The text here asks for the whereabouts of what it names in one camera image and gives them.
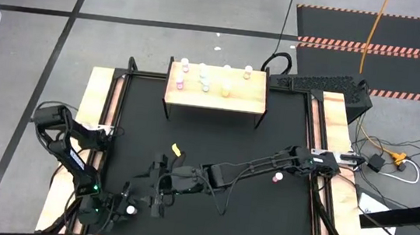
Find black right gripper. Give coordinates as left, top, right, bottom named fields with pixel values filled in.
left=132, top=151, right=208, bottom=224

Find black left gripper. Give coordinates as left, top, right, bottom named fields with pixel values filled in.
left=99, top=184, right=142, bottom=230

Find wooden shelf black metal legs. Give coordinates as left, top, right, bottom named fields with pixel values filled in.
left=160, top=56, right=272, bottom=131

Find yellow tape tag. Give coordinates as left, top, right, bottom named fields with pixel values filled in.
left=170, top=142, right=184, bottom=157

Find black table mat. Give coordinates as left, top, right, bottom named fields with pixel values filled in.
left=86, top=71, right=331, bottom=235

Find black perforated case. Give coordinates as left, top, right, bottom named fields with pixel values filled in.
left=264, top=67, right=376, bottom=127

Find black power adapter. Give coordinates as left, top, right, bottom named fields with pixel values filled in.
left=367, top=153, right=386, bottom=174

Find black beam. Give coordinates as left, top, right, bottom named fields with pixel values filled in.
left=357, top=191, right=420, bottom=235

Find black floor mat striped edge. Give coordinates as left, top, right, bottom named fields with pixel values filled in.
left=291, top=40, right=420, bottom=102
left=292, top=3, right=420, bottom=55

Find thick black cable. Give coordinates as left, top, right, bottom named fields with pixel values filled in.
left=259, top=0, right=300, bottom=77

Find black metal table frame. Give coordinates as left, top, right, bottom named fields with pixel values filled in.
left=40, top=49, right=385, bottom=235

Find orange cable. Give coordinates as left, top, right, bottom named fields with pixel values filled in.
left=349, top=0, right=420, bottom=163

